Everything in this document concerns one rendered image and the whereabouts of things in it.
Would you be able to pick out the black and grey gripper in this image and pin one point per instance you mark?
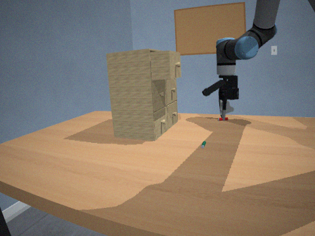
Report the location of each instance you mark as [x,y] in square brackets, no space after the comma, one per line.
[228,94]

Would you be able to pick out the tan wooden chest of drawers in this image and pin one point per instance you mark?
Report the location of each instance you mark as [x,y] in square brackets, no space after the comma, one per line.
[131,98]

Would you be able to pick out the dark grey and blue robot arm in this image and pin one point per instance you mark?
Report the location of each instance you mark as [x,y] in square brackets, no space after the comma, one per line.
[246,46]

